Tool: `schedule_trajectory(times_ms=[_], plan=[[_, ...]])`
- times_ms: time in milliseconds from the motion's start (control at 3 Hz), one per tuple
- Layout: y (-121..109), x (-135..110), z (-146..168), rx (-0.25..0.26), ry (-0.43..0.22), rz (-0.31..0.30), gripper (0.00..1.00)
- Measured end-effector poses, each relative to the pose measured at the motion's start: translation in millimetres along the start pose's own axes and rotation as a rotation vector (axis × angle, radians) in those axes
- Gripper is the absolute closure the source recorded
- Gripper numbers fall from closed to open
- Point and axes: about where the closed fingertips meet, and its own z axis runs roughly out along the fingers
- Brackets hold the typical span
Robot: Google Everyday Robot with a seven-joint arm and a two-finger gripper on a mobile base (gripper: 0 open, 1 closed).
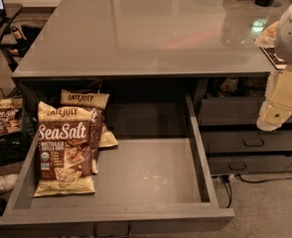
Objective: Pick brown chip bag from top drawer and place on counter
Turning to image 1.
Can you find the black plastic crate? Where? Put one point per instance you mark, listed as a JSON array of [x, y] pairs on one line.
[[15, 145]]

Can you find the black white marker tag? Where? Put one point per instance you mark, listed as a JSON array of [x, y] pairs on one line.
[[275, 60]]

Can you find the closed dark middle drawer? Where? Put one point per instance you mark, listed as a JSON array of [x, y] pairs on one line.
[[247, 141]]

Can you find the closed dark lower drawer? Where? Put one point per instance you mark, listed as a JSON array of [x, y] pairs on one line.
[[250, 165]]

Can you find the closed dark upper right drawer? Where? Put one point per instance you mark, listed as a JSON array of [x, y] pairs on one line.
[[217, 111]]

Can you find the white shoe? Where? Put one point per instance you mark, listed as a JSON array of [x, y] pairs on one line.
[[8, 182]]

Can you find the brown chip bag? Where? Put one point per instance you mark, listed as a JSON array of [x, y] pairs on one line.
[[65, 153], [95, 103]]

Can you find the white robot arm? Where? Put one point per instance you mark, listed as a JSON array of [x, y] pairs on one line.
[[279, 37]]

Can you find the open grey top drawer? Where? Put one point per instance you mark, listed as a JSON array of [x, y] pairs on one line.
[[157, 180]]

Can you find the closed dark drawer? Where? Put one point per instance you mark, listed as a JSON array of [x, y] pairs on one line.
[[247, 141], [217, 111], [250, 165]]

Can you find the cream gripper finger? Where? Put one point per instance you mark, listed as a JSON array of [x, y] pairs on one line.
[[277, 106]]

